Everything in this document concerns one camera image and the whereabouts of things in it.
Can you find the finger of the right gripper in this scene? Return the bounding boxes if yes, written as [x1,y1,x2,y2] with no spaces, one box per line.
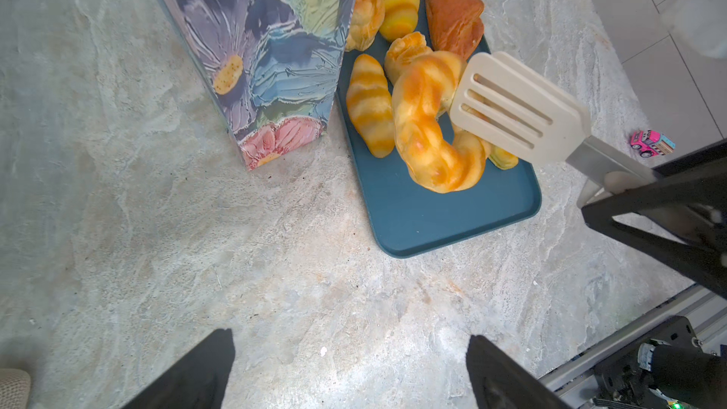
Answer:
[586,221,726,298]
[581,155,726,250]

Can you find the middle braided bread roll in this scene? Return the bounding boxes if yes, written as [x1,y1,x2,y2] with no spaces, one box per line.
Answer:
[384,31,433,85]

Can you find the floral paper gift bag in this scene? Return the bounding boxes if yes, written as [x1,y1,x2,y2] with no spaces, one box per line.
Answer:
[158,0,354,170]

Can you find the metal tongs with white tips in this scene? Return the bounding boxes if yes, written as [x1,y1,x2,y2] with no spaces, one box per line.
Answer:
[450,52,657,208]

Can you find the teal rectangular tray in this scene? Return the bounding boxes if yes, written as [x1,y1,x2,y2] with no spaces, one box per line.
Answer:
[334,0,543,259]

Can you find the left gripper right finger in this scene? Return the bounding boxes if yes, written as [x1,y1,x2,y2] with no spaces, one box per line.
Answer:
[466,335,569,408]

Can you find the ring shaped donut bread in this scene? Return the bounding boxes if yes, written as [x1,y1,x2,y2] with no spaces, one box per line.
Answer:
[392,51,490,193]

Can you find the aluminium rail frame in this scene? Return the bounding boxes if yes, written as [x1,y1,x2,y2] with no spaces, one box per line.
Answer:
[540,284,726,408]

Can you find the left yellow striped croissant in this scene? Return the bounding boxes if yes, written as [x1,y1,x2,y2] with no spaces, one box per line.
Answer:
[346,54,395,158]

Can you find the reddish brown croissant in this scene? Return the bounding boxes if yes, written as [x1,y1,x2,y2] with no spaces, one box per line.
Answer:
[425,0,485,60]

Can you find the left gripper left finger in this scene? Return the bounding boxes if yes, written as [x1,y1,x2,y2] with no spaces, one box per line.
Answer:
[125,329,236,408]

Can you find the pink toy truck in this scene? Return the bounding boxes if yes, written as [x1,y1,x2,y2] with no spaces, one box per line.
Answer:
[630,130,675,158]

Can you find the small yellow striped bun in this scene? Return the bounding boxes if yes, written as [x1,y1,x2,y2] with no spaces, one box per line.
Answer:
[380,0,420,42]

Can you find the round swirl bun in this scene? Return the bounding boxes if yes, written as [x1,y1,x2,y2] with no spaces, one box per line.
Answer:
[345,0,385,52]

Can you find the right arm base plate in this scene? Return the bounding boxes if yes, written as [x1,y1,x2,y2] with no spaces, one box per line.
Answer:
[593,316,702,408]

